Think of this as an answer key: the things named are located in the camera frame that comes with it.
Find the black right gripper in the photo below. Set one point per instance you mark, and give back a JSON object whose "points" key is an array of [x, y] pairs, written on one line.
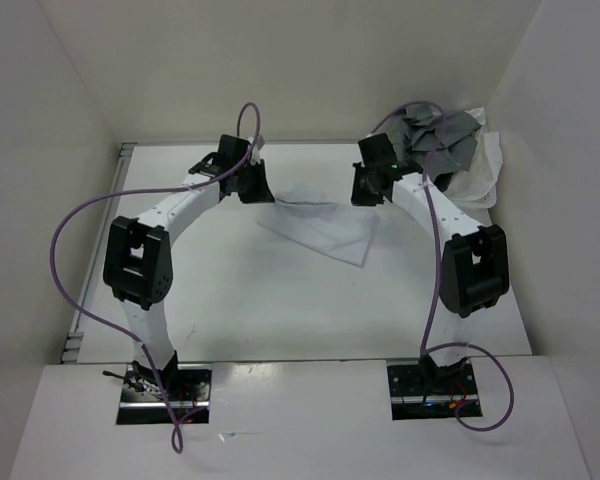
{"points": [[358, 197]]}

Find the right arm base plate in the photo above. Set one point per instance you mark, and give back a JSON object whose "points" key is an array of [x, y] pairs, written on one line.
{"points": [[422, 390]]}

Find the white skirt in pile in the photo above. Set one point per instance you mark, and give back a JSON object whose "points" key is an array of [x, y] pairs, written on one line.
{"points": [[476, 188]]}

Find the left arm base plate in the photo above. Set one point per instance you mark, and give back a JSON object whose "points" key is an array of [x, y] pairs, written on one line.
{"points": [[189, 395]]}

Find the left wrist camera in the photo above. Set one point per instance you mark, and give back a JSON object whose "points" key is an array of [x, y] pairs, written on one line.
{"points": [[257, 143]]}

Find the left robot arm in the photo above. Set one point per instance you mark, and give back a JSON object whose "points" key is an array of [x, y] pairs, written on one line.
{"points": [[138, 265]]}

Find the white skirt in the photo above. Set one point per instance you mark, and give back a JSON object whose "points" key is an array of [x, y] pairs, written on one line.
{"points": [[476, 188], [307, 217]]}

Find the grey skirt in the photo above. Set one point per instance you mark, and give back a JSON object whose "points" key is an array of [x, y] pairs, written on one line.
{"points": [[425, 140]]}

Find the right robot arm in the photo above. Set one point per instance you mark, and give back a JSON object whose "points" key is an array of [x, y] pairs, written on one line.
{"points": [[471, 260]]}

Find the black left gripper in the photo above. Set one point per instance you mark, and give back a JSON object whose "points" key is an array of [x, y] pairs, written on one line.
{"points": [[262, 193]]}

